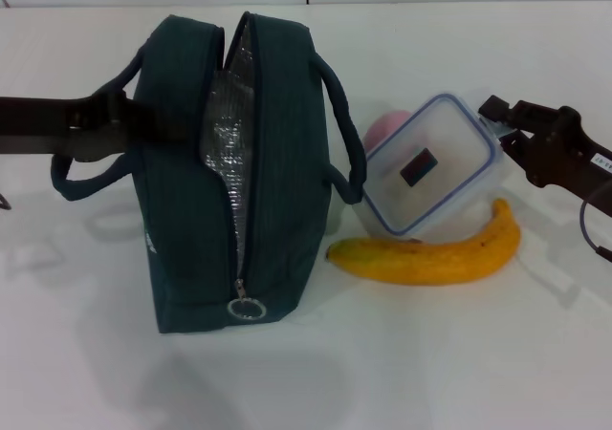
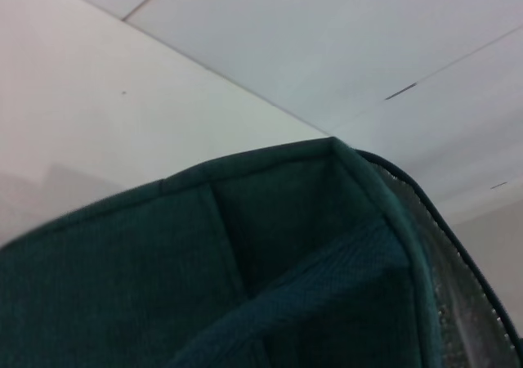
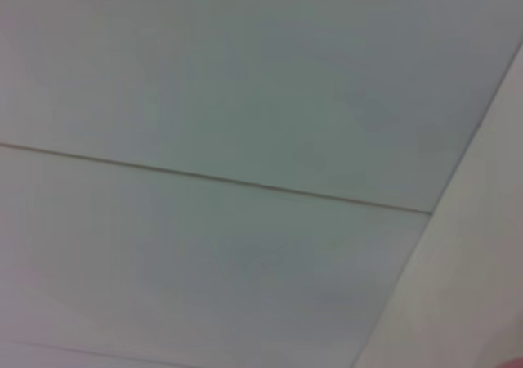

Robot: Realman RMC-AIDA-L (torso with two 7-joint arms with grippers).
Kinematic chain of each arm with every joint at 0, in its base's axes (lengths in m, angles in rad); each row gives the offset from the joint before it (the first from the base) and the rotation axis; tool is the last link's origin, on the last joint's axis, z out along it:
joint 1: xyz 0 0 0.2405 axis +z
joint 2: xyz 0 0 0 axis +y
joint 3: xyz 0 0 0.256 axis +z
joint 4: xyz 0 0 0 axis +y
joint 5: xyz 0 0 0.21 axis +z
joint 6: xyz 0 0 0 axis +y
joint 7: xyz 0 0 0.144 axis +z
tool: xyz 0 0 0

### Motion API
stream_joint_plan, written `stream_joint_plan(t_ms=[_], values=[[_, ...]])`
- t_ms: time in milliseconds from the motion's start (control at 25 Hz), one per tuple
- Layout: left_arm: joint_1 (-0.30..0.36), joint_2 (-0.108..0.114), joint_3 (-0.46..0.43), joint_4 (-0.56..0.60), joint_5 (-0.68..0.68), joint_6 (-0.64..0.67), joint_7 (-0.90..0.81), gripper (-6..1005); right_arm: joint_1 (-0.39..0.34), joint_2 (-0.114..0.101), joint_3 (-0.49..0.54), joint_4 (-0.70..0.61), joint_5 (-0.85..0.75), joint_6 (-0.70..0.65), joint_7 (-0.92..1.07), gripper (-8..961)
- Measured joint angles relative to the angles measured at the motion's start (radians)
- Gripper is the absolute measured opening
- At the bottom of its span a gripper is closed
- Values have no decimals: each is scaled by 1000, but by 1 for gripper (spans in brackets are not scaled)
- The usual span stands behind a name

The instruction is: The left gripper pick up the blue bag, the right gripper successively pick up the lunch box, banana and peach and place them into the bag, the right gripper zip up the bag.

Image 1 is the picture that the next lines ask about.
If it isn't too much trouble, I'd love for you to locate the pink peach toy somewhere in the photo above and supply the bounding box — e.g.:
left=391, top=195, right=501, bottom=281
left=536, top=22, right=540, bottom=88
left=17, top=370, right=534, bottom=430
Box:
left=362, top=109, right=412, bottom=152

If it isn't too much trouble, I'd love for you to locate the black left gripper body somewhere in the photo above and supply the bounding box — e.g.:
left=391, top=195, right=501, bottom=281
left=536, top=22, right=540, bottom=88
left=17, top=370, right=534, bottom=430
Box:
left=0, top=93, right=128, bottom=161

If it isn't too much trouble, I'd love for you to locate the dark teal insulated lunch bag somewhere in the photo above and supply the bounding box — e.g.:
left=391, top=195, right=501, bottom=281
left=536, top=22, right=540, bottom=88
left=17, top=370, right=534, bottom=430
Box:
left=51, top=11, right=367, bottom=335

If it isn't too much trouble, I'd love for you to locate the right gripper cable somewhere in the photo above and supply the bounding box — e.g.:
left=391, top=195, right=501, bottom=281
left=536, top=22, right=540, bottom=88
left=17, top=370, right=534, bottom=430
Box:
left=578, top=188, right=612, bottom=262

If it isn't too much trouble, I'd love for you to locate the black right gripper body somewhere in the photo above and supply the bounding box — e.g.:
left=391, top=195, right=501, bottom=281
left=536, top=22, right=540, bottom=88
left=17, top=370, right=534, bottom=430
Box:
left=525, top=106, right=612, bottom=201

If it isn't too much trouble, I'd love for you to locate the clear blue-rimmed food container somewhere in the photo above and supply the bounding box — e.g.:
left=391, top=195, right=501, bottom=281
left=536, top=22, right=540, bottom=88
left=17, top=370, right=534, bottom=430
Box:
left=361, top=93, right=507, bottom=238

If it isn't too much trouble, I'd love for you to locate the yellow banana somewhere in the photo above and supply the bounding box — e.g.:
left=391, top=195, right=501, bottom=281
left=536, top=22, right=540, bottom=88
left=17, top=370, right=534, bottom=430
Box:
left=326, top=198, right=522, bottom=287

